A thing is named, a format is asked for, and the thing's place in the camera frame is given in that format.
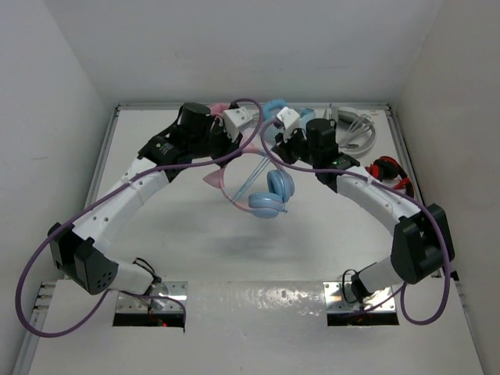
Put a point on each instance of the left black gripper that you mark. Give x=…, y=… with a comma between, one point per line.
x=229, y=146

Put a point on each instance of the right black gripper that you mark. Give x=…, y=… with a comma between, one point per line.
x=283, y=147

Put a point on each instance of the blue pink cat-ear headphones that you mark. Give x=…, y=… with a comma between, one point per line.
x=263, y=205

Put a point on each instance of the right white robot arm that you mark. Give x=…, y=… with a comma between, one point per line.
x=421, y=239

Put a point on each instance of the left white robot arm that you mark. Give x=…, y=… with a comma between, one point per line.
x=79, y=250

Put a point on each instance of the pink gaming headphones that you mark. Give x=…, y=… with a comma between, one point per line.
x=218, y=107

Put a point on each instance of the light blue headphones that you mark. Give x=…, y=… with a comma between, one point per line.
x=271, y=108

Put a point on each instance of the grey white headphones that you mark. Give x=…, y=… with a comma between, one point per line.
x=358, y=131

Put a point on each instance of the red black headphones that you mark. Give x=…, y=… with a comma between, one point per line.
x=387, y=168

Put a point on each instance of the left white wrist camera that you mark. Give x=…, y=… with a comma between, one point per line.
x=235, y=120

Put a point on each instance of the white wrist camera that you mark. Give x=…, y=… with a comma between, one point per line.
x=288, y=120
x=235, y=120

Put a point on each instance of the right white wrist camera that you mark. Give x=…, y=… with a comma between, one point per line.
x=288, y=120

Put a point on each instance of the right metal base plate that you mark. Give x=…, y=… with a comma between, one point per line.
x=340, y=299

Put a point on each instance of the metal base plate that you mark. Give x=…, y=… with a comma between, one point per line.
x=162, y=298
x=340, y=299

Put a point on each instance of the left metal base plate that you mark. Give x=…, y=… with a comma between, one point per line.
x=162, y=298

